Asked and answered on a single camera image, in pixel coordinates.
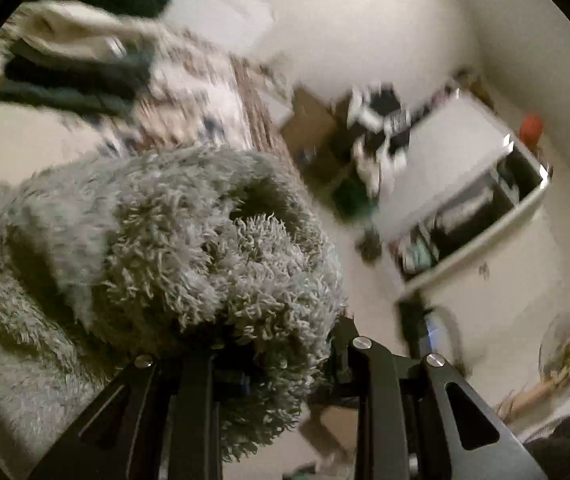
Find brown plaid bed sheet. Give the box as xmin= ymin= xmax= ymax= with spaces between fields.
xmin=230 ymin=55 xmax=311 ymax=191

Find grey fluffy pants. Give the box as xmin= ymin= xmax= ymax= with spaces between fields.
xmin=0 ymin=142 xmax=348 ymax=463

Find white wardrobe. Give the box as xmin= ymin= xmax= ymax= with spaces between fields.
xmin=375 ymin=87 xmax=554 ymax=294

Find large cardboard box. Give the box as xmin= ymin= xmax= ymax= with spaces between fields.
xmin=280 ymin=87 xmax=347 ymax=171

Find green bag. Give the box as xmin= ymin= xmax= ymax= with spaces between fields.
xmin=332 ymin=180 xmax=374 ymax=221

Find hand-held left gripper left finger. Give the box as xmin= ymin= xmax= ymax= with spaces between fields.
xmin=28 ymin=347 xmax=252 ymax=480

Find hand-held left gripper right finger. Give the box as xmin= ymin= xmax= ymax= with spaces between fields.
xmin=330 ymin=316 xmax=550 ymax=480

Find orange ball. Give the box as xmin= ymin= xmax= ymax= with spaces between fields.
xmin=520 ymin=115 xmax=544 ymax=145

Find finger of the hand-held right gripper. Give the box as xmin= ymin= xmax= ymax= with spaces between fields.
xmin=396 ymin=297 xmax=440 ymax=358

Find small cardboard box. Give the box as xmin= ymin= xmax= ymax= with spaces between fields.
xmin=297 ymin=405 xmax=361 ymax=467

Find round wire fan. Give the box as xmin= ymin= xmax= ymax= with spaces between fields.
xmin=539 ymin=310 xmax=570 ymax=389

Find pair of dark slippers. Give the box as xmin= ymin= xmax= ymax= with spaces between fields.
xmin=357 ymin=225 xmax=384 ymax=264

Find bed with floral cover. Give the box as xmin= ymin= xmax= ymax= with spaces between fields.
xmin=0 ymin=5 xmax=261 ymax=162

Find folded dark pants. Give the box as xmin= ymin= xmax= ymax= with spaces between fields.
xmin=0 ymin=80 xmax=136 ymax=117
xmin=5 ymin=42 xmax=153 ymax=97

